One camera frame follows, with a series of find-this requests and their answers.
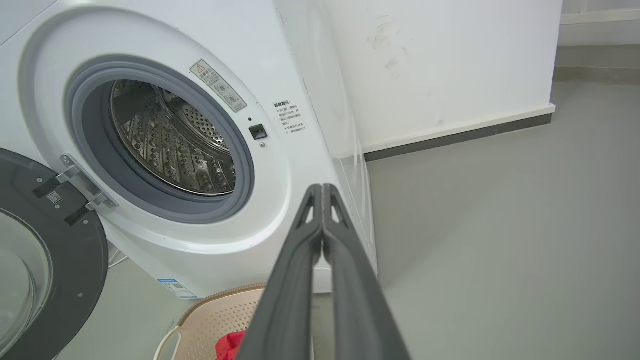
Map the white front-load washing machine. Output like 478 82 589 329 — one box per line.
0 0 379 301

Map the metal washer door hinge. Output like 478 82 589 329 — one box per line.
56 154 119 212

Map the dark grey baseboard strip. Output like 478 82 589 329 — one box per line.
363 113 554 162

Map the steel washer drum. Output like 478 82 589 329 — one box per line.
109 79 237 196

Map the beige perforated laundry basket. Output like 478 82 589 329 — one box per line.
153 283 321 360

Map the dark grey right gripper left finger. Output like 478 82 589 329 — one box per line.
236 184 323 360

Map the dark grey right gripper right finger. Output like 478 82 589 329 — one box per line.
323 184 411 360

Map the red cloth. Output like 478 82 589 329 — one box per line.
214 329 248 360

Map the washing machine door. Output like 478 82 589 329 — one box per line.
0 147 110 360

